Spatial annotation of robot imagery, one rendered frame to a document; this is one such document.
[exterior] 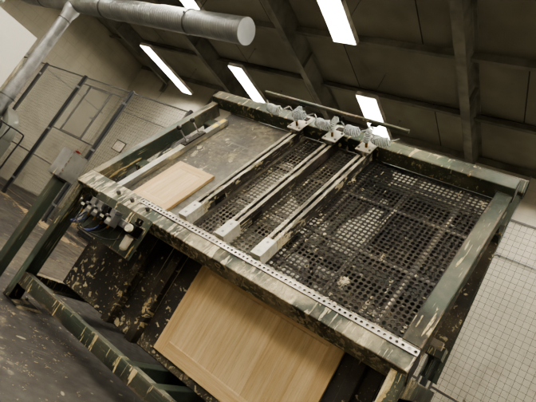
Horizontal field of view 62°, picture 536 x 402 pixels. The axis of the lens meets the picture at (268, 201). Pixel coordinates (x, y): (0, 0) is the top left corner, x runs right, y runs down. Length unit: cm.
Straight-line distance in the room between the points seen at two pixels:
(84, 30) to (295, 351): 1049
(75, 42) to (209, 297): 989
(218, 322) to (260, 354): 29
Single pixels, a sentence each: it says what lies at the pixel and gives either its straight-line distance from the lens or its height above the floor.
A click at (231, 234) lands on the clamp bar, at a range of 227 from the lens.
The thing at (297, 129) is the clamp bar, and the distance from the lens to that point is 294.
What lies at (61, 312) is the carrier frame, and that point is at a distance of 271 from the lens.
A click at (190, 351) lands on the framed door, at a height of 35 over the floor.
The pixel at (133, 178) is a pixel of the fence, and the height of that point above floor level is 98.
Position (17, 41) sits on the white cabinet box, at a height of 187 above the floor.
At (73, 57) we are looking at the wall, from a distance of 1179.
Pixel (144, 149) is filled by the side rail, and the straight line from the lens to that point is 316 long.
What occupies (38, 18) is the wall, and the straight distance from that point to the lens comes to 1139.
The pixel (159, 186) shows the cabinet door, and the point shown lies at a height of 102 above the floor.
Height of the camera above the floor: 79
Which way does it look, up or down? 10 degrees up
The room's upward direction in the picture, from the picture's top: 31 degrees clockwise
